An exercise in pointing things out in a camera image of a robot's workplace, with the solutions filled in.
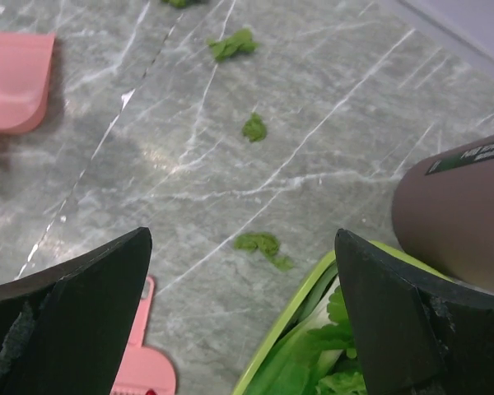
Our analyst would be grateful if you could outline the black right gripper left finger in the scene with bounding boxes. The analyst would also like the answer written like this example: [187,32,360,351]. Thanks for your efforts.
[0,227,151,394]

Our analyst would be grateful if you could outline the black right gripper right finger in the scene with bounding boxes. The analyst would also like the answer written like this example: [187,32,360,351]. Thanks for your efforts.
[334,229,494,395]

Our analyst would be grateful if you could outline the pink hand brush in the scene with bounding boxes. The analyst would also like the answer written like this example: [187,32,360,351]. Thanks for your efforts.
[110,276,177,395]

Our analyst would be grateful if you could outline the dark green leafy vegetable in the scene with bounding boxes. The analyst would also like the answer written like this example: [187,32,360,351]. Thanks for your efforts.
[245,279,367,394]

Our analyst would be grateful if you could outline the green plastic vegetable basket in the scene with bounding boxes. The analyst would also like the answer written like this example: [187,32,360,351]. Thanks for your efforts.
[231,239,454,395]

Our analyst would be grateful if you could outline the brown plastic trash bin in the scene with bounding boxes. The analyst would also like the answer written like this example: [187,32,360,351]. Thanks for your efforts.
[391,134,494,294]

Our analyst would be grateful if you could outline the pink plastic dustpan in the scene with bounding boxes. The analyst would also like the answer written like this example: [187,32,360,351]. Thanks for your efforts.
[0,31,56,135]

